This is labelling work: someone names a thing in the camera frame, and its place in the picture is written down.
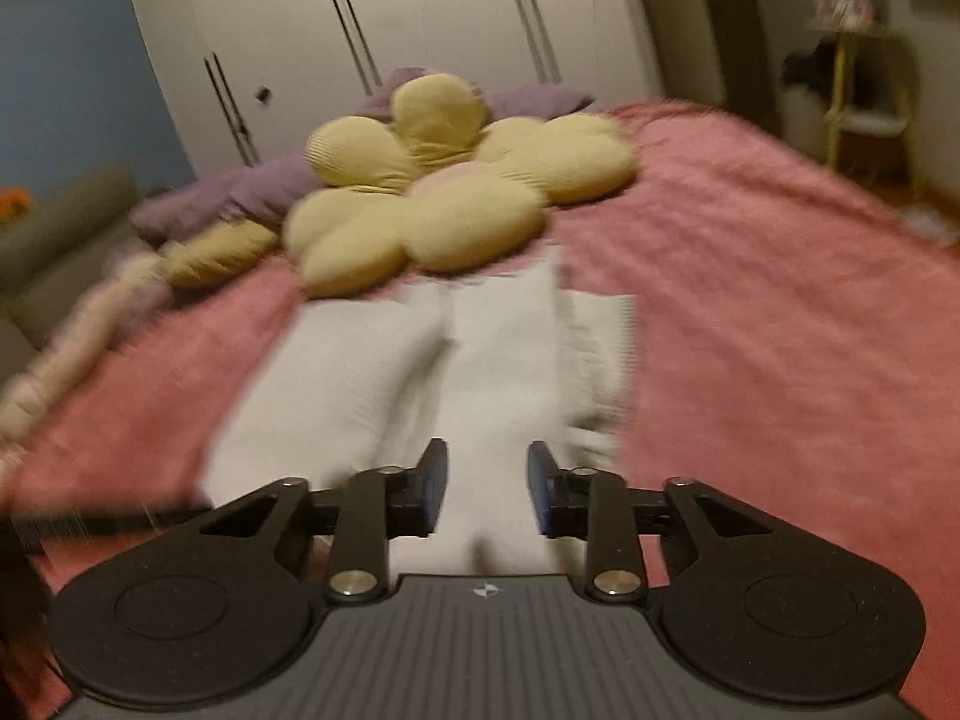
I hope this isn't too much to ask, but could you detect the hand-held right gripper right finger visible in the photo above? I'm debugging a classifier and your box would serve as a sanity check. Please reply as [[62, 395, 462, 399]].
[[526, 440, 760, 602]]

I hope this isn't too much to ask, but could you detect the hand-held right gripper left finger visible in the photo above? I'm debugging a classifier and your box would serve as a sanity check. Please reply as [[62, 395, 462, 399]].
[[199, 437, 451, 605]]

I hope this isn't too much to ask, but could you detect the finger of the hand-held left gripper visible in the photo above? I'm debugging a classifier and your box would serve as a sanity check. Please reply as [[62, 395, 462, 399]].
[[6, 496, 215, 542]]

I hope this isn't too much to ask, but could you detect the white knit sweater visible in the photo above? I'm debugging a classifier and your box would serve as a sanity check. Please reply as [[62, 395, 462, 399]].
[[196, 251, 638, 575]]

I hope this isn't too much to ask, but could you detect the long beige plush toy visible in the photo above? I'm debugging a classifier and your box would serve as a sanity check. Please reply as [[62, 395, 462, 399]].
[[0, 251, 177, 443]]

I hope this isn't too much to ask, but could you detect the small yellow pillow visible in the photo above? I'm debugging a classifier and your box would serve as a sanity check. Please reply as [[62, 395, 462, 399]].
[[161, 223, 282, 290]]

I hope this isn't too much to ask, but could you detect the pink ribbed bedspread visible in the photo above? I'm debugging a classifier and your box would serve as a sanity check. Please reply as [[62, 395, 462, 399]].
[[0, 97, 960, 698]]

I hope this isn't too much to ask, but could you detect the yellow flower-shaped pillow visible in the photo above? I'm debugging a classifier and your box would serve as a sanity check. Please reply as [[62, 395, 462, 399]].
[[283, 73, 640, 299]]

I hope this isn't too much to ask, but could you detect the purple duvet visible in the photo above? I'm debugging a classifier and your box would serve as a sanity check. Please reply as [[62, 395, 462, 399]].
[[129, 67, 597, 245]]

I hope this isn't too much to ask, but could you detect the white wardrobe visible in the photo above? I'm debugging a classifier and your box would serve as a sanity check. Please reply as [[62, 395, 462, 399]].
[[124, 0, 665, 166]]

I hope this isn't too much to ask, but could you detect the black plush toy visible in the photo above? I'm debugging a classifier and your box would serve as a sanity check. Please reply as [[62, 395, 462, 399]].
[[780, 37, 845, 87]]

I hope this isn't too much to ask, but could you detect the yellow side table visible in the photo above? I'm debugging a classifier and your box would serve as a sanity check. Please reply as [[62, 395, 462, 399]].
[[817, 22, 923, 181]]

